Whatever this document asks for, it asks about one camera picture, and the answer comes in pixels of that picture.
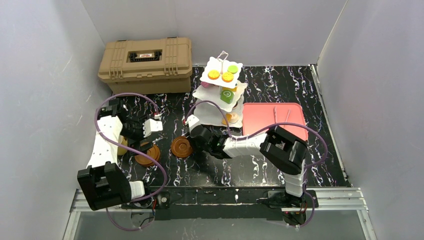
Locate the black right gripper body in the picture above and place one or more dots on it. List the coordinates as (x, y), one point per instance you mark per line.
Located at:
(194, 136)

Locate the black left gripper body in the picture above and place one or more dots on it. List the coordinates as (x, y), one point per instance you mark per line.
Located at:
(143, 144)

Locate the single brown wooden coaster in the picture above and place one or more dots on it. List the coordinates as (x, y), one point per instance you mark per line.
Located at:
(181, 147)

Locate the yellow mug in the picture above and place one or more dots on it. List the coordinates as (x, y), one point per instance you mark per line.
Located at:
(123, 141)

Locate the stack of brown wooden coasters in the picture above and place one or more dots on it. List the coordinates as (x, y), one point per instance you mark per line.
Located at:
(151, 150)

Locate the orange biscuit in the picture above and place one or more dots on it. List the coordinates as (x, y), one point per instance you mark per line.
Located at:
(226, 119)

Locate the white round cake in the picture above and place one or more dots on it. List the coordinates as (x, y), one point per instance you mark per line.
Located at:
(233, 118)

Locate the white three-tier cake stand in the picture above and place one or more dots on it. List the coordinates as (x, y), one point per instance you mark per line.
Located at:
(211, 109)

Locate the green roll cake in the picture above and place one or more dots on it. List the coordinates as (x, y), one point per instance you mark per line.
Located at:
(227, 96)

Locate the pink cake slice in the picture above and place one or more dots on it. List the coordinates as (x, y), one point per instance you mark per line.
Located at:
(205, 84)

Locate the pink serving tray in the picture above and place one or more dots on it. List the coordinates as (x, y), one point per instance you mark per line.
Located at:
(261, 114)

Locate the round orange waffle cookie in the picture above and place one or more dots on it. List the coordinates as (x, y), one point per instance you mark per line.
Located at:
(213, 74)

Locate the tan plastic tool case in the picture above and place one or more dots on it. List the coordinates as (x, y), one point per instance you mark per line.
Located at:
(158, 66)

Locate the green round macaron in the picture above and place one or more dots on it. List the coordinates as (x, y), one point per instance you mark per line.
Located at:
(233, 69)

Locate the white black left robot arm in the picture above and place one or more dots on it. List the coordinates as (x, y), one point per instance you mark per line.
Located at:
(102, 181)

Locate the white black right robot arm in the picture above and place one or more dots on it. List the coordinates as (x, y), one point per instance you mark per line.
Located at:
(279, 146)

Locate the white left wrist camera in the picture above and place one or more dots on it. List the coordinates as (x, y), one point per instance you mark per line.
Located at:
(151, 126)

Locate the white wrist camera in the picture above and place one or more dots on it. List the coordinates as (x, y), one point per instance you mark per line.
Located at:
(192, 122)
(151, 126)

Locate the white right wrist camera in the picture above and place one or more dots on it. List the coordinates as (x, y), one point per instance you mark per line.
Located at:
(192, 122)

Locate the aluminium frame rail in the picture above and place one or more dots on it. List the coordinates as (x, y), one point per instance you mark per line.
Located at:
(317, 198)

